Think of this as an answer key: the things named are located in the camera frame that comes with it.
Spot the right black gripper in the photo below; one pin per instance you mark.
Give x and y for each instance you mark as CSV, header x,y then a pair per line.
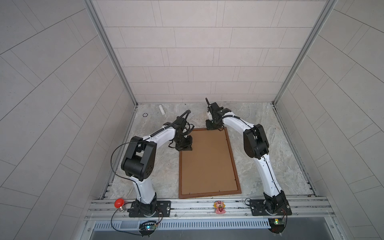
x,y
209,127

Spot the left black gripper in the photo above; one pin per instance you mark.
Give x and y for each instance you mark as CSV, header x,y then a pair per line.
x,y
187,145

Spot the brown wooden picture frame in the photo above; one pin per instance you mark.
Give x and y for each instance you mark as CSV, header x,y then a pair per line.
x,y
237,180

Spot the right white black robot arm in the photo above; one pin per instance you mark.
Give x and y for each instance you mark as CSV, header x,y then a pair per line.
x,y
256,146

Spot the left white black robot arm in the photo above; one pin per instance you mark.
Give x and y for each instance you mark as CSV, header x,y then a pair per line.
x,y
139,160

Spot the white cylinder tube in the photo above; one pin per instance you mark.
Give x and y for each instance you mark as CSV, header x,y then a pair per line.
x,y
162,110

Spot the pink toy figure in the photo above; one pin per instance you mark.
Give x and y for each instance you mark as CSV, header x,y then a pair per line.
x,y
219,207

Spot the red emergency stop button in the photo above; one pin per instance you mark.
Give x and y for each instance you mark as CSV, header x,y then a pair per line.
x,y
120,204

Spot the left green circuit board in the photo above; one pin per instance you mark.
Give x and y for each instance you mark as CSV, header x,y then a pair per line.
x,y
148,228

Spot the green circuit board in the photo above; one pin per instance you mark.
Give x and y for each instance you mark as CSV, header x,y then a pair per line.
x,y
148,228
277,226

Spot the right green circuit board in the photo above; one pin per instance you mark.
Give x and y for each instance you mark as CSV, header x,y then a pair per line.
x,y
277,226

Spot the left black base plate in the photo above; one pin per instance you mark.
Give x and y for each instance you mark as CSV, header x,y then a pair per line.
x,y
163,207

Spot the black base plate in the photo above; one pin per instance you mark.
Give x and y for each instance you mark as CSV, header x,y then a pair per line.
x,y
163,207
258,208

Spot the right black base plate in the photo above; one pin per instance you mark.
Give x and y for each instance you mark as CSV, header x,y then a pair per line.
x,y
258,208

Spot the white vented cable duct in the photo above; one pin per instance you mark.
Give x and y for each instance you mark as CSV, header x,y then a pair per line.
x,y
202,224

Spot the aluminium front rail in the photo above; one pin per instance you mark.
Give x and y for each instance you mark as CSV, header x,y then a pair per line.
x,y
203,208

